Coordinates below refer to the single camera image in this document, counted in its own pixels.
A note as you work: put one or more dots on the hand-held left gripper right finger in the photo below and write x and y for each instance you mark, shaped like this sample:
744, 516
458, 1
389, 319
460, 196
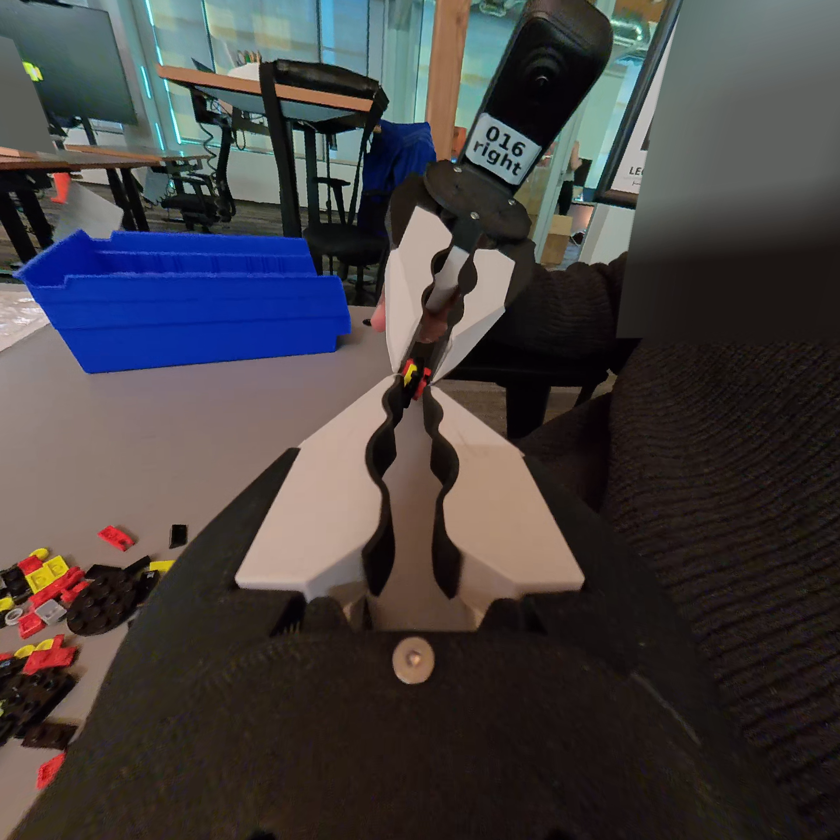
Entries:
505, 525

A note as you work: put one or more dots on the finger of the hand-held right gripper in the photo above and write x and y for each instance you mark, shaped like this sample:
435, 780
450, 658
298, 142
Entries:
407, 282
489, 289

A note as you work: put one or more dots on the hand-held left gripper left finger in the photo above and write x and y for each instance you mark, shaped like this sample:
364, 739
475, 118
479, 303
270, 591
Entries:
308, 518

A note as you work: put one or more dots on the long black red yellow lego assembly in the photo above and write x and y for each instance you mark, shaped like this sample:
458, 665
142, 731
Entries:
412, 380

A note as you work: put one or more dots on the pile of lego pieces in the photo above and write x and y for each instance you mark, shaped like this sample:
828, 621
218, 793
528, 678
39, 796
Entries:
98, 604

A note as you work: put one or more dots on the person's right hand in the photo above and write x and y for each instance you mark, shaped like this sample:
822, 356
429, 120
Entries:
433, 326

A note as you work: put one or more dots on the black office chair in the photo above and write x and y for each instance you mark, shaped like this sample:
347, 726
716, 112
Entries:
197, 203
341, 243

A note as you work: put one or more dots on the small cardboard box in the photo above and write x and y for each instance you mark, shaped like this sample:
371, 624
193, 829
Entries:
556, 239

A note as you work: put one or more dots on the wooden pillar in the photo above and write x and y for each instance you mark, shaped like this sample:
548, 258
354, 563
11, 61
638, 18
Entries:
447, 65

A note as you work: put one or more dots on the black framed white sign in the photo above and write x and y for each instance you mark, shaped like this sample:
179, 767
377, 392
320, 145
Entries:
633, 131

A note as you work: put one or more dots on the blue jacket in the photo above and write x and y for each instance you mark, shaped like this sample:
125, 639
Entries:
400, 164

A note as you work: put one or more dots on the empty blue plastic storage bin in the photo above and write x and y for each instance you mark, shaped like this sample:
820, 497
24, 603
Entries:
197, 321

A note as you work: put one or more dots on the black bag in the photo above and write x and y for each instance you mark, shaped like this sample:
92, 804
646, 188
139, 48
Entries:
328, 82

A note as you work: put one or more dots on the standing desk wooden top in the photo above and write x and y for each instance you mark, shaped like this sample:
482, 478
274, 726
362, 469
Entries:
216, 82

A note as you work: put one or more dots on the grey flat board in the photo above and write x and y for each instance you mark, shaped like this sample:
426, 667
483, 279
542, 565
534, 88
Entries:
85, 213

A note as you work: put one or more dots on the low wooden table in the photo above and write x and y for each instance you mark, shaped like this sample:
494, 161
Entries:
79, 161

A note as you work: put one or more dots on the clear plastic bag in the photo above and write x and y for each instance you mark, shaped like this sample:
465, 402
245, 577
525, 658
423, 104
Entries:
16, 318

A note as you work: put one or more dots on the orange cone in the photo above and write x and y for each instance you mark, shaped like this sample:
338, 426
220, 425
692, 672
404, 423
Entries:
60, 189

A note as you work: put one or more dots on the black monitor screen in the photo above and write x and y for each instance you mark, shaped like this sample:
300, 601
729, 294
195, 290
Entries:
79, 59

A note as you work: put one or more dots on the black chair frame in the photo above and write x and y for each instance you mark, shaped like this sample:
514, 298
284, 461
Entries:
528, 407

